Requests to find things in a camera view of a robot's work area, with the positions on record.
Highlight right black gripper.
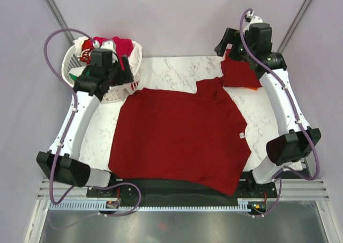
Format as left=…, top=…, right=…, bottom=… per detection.
left=214, top=28, right=253, bottom=63

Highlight dark red t shirt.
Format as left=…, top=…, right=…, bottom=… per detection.
left=108, top=77, right=251, bottom=195

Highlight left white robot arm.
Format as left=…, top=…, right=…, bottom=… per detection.
left=36, top=49, right=133, bottom=196

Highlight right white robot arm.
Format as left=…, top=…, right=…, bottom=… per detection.
left=214, top=23, right=322, bottom=197

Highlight white shirt in basket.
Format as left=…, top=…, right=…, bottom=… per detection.
left=73, top=36, right=142, bottom=68

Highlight folded dark red shirt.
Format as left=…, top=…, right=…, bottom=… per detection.
left=220, top=49, right=262, bottom=88

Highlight red printed shirt in basket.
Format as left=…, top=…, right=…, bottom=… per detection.
left=78, top=39, right=94, bottom=64

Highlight green shirt in basket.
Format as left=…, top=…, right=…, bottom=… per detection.
left=69, top=73, right=78, bottom=82

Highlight white laundry basket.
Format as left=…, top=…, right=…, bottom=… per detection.
left=61, top=40, right=143, bottom=103

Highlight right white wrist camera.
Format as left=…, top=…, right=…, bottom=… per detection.
left=244, top=10, right=263, bottom=26

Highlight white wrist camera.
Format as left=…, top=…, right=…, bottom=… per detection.
left=244, top=10, right=263, bottom=26
left=100, top=40, right=116, bottom=52

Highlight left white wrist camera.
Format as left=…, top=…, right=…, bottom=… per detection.
left=100, top=40, right=116, bottom=52

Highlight right aluminium frame post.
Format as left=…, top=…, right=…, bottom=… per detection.
left=278, top=0, right=314, bottom=53

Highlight aluminium frame post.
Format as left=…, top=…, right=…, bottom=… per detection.
left=278, top=0, right=314, bottom=53
left=44, top=0, right=69, bottom=29

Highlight left aluminium frame post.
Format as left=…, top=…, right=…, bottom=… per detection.
left=44, top=0, right=69, bottom=29

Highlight right aluminium table rail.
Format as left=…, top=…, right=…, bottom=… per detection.
left=292, top=158, right=308, bottom=171

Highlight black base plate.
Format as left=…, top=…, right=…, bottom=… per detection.
left=86, top=170, right=277, bottom=208

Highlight slotted cable duct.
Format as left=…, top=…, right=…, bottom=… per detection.
left=49, top=200, right=251, bottom=212

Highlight aluminium rail bars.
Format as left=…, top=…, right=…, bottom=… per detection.
left=37, top=179, right=329, bottom=201

